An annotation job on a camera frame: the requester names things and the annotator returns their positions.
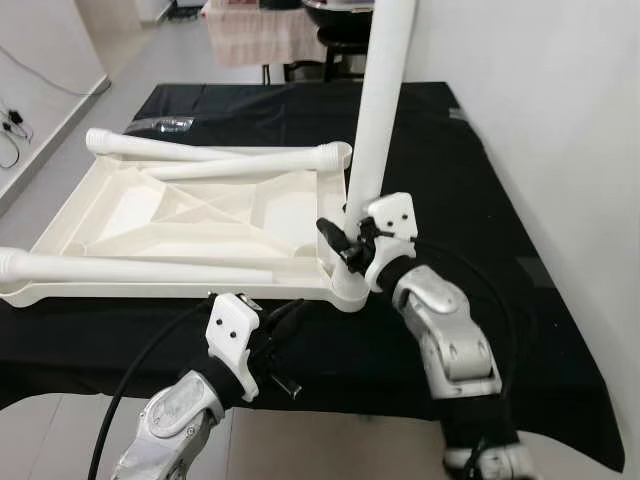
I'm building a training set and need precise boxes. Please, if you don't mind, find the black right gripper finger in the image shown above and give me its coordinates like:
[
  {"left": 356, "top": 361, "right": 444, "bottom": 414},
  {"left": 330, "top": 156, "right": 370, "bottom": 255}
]
[{"left": 316, "top": 217, "right": 353, "bottom": 253}]

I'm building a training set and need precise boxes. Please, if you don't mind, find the white plastic children table top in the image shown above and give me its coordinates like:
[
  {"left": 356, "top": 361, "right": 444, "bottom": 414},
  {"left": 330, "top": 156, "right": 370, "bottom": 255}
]
[{"left": 0, "top": 145, "right": 373, "bottom": 313}]

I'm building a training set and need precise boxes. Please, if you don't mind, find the black tablecloth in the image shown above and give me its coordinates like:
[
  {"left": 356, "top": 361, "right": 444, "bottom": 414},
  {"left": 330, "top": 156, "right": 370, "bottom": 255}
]
[{"left": 0, "top": 82, "right": 626, "bottom": 471}]

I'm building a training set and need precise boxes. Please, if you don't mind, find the clear tape strip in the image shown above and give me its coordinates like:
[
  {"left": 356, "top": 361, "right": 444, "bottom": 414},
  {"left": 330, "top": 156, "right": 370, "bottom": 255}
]
[{"left": 125, "top": 117, "right": 196, "bottom": 134}]

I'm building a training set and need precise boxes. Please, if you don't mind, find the beige cloth covered table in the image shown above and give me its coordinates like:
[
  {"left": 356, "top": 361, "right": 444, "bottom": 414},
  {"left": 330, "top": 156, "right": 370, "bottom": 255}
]
[{"left": 203, "top": 0, "right": 326, "bottom": 69}]

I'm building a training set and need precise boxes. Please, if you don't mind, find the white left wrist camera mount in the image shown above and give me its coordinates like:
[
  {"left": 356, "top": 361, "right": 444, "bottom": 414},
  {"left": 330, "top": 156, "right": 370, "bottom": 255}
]
[{"left": 205, "top": 292, "right": 263, "bottom": 403}]

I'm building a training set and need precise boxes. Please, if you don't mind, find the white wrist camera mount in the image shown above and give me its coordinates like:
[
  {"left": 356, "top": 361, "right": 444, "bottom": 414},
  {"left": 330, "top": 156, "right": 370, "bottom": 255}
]
[
  {"left": 205, "top": 292, "right": 263, "bottom": 403},
  {"left": 362, "top": 192, "right": 418, "bottom": 293}
]

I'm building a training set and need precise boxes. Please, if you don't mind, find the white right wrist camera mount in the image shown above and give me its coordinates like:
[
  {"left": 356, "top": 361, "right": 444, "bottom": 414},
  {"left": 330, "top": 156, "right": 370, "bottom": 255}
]
[{"left": 362, "top": 192, "right": 418, "bottom": 293}]

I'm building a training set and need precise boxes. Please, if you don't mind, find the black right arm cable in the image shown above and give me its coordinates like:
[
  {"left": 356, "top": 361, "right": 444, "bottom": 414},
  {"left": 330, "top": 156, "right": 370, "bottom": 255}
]
[{"left": 405, "top": 238, "right": 526, "bottom": 471}]

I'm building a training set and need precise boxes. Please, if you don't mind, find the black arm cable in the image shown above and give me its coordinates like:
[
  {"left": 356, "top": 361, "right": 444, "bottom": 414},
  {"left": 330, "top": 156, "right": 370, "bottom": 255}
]
[
  {"left": 88, "top": 296, "right": 219, "bottom": 480},
  {"left": 405, "top": 238, "right": 526, "bottom": 471}
]

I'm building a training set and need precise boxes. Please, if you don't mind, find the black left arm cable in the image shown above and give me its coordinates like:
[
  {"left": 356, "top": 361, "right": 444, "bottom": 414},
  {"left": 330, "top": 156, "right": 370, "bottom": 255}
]
[{"left": 88, "top": 296, "right": 219, "bottom": 480}]

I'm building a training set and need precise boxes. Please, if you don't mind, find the looped black wall cable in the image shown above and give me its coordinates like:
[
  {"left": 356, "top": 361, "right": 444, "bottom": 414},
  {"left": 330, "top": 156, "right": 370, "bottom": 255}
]
[{"left": 0, "top": 100, "right": 29, "bottom": 171}]

